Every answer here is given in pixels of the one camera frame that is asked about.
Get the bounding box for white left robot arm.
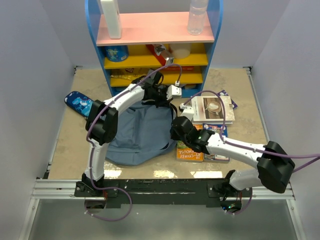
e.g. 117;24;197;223
80;67;178;196

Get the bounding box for translucent white plastic cup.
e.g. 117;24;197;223
168;43;192;59

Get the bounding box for clear plastic water bottle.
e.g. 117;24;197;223
187;0;209;36

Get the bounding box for yellow chips bag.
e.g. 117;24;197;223
110;67;150;81

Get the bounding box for aluminium front frame rail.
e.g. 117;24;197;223
30;177;296;201

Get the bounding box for red and silver snack box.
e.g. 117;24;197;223
145;44;175;66

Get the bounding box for white coffee cover book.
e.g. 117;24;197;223
191;96;235;125

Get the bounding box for purple book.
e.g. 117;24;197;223
216;90;239;110

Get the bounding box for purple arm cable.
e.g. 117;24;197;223
182;89;320;216
84;63;182;222

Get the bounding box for white rectangular bottle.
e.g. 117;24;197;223
100;0;122;39

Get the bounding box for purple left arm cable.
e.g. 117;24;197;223
84;63;182;222

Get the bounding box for orange treehouse book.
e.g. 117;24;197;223
176;140;204;163

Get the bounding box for white items on bottom shelf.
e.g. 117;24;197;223
115;83;198;92

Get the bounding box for blue cartoon cover book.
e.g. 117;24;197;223
202;123;230;164

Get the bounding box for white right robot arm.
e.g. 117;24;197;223
170;116;295;197

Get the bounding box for blue wooden shelf unit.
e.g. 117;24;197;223
84;0;224;98

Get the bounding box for blue cartoon pencil case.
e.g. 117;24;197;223
64;91;93;119

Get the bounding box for blue cylindrical snack can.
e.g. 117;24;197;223
105;45;129;62

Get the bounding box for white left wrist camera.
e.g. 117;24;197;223
166;85;182;100

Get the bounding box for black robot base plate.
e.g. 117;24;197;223
74;178;252;210

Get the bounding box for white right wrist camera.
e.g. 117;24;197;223
179;103;195;121

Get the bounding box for flat red box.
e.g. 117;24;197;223
163;66;195;72

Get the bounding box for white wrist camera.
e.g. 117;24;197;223
166;85;182;100
179;103;195;121

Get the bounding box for blue-grey fabric backpack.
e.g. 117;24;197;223
106;101;177;167

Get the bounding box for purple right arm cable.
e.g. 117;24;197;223
182;89;320;216

